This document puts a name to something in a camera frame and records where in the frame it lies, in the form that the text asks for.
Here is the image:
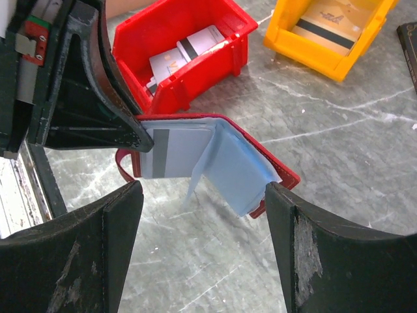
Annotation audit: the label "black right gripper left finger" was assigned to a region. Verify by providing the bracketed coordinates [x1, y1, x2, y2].
[1, 181, 143, 312]

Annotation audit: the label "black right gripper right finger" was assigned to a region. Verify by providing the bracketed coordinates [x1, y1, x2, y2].
[265, 183, 416, 312]

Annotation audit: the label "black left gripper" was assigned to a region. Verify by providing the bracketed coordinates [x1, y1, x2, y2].
[1, 1, 154, 159]

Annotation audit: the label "white credit card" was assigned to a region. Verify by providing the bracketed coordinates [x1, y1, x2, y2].
[146, 25, 225, 96]

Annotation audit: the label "red plastic bin with cards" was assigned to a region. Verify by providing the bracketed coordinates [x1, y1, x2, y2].
[113, 1, 258, 114]

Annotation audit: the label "grey striped card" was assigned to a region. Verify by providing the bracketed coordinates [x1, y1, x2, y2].
[140, 127, 214, 179]

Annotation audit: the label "red leather card holder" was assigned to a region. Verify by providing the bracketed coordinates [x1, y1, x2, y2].
[115, 113, 300, 218]

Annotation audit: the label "gold card in yellow bin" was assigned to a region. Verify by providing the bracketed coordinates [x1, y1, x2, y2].
[291, 0, 378, 57]

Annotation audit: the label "peach plastic desk organizer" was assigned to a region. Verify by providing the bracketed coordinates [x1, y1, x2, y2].
[106, 0, 155, 18]

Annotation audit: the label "yellow plastic bin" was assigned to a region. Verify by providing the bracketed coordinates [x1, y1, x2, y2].
[264, 1, 397, 82]

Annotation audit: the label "dark booklet three days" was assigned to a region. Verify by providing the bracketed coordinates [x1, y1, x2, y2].
[397, 22, 417, 91]

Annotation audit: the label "aluminium mounting rail frame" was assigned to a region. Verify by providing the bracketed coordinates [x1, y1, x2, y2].
[1, 142, 67, 239]

